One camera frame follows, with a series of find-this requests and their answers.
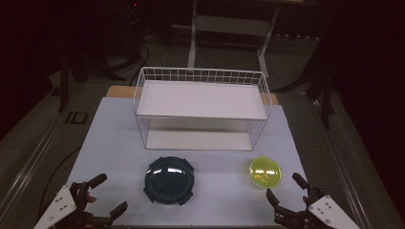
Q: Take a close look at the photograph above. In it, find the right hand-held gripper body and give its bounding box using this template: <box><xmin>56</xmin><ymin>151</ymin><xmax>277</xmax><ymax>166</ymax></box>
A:
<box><xmin>273</xmin><ymin>186</ymin><xmax>361</xmax><ymax>229</ymax></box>

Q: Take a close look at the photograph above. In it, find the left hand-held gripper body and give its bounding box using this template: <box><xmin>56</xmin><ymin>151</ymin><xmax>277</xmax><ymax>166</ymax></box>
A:
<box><xmin>32</xmin><ymin>180</ymin><xmax>113</xmax><ymax>229</ymax></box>

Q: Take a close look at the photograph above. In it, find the silver metal floor rail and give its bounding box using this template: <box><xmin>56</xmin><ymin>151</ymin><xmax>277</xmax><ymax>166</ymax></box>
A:
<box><xmin>0</xmin><ymin>94</ymin><xmax>84</xmax><ymax>220</ymax></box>
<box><xmin>308</xmin><ymin>97</ymin><xmax>374</xmax><ymax>229</ymax></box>

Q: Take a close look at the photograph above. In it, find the dark green round lidded container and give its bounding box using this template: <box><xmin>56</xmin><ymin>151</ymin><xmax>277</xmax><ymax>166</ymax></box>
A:
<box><xmin>142</xmin><ymin>156</ymin><xmax>196</xmax><ymax>206</ymax></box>

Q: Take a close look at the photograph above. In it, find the yellow-green lidded plastic container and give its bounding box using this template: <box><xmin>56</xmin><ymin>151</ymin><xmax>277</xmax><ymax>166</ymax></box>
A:
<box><xmin>248</xmin><ymin>155</ymin><xmax>283</xmax><ymax>190</ymax></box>

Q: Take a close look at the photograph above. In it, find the white metal desk frame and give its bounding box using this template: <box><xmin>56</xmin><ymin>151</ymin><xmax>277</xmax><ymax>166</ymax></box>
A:
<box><xmin>186</xmin><ymin>0</ymin><xmax>319</xmax><ymax>78</ymax></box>

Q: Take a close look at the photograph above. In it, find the black metal stand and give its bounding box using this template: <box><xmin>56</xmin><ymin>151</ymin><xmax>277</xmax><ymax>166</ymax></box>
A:
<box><xmin>319</xmin><ymin>60</ymin><xmax>336</xmax><ymax>130</ymax></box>

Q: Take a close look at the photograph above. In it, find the black floor cable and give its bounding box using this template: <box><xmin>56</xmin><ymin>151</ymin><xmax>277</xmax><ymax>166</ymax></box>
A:
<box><xmin>127</xmin><ymin>37</ymin><xmax>151</xmax><ymax>86</ymax></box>
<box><xmin>37</xmin><ymin>145</ymin><xmax>83</xmax><ymax>220</ymax></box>

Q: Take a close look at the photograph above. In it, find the white wire shelf rack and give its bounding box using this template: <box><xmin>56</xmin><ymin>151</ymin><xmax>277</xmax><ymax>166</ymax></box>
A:
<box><xmin>133</xmin><ymin>66</ymin><xmax>273</xmax><ymax>152</ymax></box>

